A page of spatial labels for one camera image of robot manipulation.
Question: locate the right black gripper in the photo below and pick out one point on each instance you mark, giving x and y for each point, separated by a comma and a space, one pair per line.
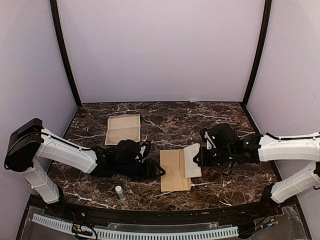
203, 161

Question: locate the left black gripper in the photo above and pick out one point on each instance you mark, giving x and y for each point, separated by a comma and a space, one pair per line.
149, 172

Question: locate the white letter paper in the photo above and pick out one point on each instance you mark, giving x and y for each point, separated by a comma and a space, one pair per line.
191, 169

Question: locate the brown kraft envelope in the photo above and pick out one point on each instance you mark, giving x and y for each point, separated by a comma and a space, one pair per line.
174, 180

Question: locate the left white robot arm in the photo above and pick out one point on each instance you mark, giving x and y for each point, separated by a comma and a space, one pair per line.
32, 141

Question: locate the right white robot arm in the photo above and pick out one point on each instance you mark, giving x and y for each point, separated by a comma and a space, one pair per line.
224, 146

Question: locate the small white-capped glue bottle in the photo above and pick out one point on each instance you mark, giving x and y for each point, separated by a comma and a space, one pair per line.
120, 192

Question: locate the beige lined stationery sheet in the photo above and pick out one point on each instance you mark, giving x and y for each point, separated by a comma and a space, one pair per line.
123, 127

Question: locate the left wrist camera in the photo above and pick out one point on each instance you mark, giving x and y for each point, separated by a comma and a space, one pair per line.
145, 149

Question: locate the black front frame rail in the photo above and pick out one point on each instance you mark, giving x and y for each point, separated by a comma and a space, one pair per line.
240, 214

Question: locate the white slotted cable duct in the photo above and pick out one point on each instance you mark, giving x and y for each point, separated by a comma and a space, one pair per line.
122, 231

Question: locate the right black corner post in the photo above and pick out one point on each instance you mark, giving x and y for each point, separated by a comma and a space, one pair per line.
258, 53

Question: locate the black corner post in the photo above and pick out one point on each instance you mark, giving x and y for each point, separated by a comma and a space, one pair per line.
258, 53
63, 52

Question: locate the left black corner post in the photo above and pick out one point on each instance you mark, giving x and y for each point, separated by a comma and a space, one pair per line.
63, 52

